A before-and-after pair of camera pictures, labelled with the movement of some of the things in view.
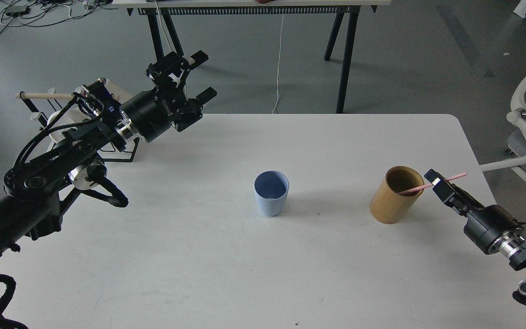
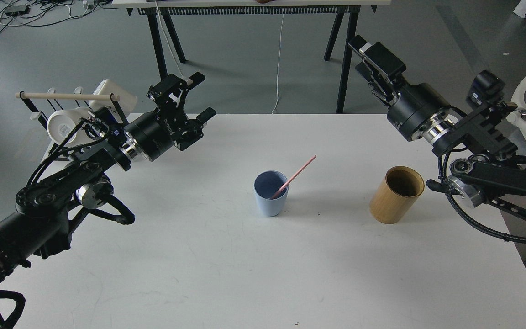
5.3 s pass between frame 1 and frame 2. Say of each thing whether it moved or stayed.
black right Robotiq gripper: moved
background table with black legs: stayed
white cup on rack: stayed
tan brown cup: stayed
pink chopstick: moved
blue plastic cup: stayed
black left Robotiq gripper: moved
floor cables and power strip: stayed
